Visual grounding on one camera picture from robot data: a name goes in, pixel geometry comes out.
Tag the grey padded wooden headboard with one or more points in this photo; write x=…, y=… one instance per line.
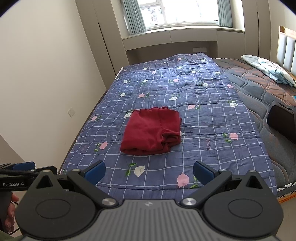
x=288, y=51

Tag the blue checked floral quilt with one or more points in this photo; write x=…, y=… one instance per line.
x=185, y=88

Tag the white wall outlet plate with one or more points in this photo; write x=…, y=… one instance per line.
x=199, y=49

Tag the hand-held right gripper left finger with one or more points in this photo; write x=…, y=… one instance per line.
x=95, y=171

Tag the person's left forearm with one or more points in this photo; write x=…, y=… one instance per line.
x=5, y=236

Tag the beige window cabinet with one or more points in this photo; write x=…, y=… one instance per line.
x=192, y=34

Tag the white wall socket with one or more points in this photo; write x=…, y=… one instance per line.
x=71, y=112

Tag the teal curtain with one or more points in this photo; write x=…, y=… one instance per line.
x=224, y=12
x=134, y=16

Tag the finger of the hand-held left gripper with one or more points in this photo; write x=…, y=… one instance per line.
x=52, y=169
x=24, y=165

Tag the red long-sleeve shirt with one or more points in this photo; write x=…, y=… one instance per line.
x=150, y=132

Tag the dark brown cushion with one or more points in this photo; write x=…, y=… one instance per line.
x=282, y=122

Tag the light blue patterned pillow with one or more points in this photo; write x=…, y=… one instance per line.
x=268, y=68

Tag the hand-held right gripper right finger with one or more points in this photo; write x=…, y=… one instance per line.
x=203, y=172

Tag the person's left hand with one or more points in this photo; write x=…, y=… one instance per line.
x=11, y=210

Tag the window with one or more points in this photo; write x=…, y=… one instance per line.
x=182, y=10

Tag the blue white packet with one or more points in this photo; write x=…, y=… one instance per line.
x=294, y=97

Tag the wooden bed frame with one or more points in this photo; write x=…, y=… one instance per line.
x=288, y=197

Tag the beige built-in wardrobe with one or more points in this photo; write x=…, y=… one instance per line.
x=104, y=37

